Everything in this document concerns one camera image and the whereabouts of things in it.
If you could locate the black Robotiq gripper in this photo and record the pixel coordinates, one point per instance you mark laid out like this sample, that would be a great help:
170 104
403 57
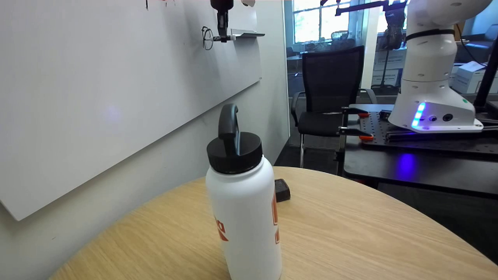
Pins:
221 5

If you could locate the large white whiteboard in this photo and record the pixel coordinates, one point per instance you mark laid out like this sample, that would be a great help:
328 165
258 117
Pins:
103 78

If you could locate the black whiteboard eraser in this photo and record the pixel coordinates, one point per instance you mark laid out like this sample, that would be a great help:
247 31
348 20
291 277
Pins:
282 190

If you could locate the glass window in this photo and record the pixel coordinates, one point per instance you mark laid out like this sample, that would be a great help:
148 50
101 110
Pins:
311 20

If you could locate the black office chair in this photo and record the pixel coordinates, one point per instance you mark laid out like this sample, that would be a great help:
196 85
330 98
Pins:
331 78

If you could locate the orange black bar clamp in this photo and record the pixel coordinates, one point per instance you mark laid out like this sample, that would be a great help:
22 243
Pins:
363 135
358 112

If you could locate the white water bottle black lid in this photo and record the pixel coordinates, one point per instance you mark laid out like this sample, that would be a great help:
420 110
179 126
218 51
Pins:
243 218

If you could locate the white cardboard box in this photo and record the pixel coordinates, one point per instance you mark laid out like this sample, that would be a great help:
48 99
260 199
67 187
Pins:
467 78

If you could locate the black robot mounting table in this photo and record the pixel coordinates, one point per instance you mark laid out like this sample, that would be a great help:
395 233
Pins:
445 165

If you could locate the black slanted pole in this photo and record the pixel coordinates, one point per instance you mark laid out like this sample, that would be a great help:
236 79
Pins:
487 78

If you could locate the white wall shelf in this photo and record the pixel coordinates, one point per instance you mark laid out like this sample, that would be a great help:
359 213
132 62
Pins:
249 34

